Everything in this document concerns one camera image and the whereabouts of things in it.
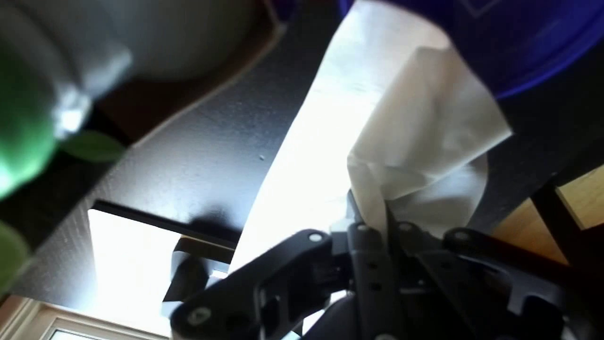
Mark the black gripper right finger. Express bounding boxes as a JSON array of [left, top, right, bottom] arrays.
[[388, 223, 604, 340]]

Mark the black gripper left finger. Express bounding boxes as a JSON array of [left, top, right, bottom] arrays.
[[169, 228, 331, 340]]

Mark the white paper napkin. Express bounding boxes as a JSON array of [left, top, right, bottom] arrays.
[[231, 0, 511, 268]]

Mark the black wooden chair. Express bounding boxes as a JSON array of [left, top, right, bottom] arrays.
[[494, 168, 604, 274]]

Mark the clear bottle green cap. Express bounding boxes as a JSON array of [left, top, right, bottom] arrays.
[[0, 0, 135, 298]]

